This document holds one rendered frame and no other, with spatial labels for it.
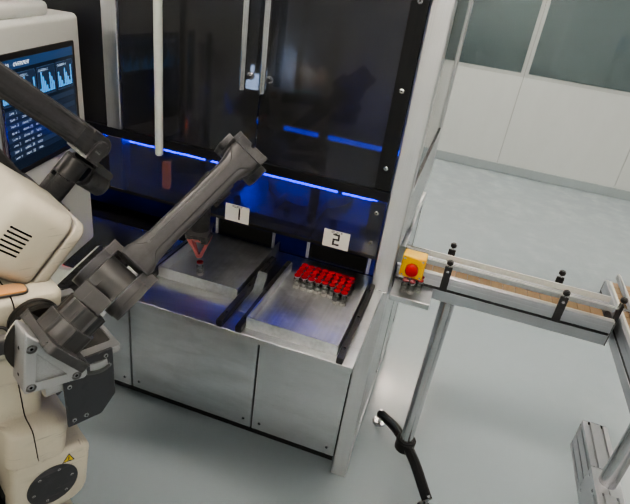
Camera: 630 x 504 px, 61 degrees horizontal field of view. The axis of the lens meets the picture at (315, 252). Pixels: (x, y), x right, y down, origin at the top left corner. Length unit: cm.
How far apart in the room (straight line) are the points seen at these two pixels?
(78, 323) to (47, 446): 40
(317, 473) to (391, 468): 31
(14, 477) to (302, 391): 108
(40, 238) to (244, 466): 150
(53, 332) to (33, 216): 19
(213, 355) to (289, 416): 38
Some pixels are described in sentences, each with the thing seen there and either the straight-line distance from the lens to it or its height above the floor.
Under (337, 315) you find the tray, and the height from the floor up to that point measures 88.
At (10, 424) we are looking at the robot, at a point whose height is 91.
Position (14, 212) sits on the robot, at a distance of 97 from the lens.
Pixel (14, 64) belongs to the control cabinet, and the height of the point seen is 145.
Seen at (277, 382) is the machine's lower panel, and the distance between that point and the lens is 207.
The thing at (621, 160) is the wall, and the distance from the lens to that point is 642.
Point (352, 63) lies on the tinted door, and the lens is 152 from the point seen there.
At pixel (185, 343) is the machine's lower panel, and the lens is 215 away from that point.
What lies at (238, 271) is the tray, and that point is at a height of 88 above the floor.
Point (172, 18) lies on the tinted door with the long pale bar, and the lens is 173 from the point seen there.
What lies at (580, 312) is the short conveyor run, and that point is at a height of 93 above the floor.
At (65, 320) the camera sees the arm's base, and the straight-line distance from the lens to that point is 93.
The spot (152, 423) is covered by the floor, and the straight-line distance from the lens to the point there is 243.
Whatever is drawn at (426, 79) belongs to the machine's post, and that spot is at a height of 154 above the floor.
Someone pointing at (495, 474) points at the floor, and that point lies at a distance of 253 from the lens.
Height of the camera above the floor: 177
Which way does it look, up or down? 28 degrees down
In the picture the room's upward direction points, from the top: 9 degrees clockwise
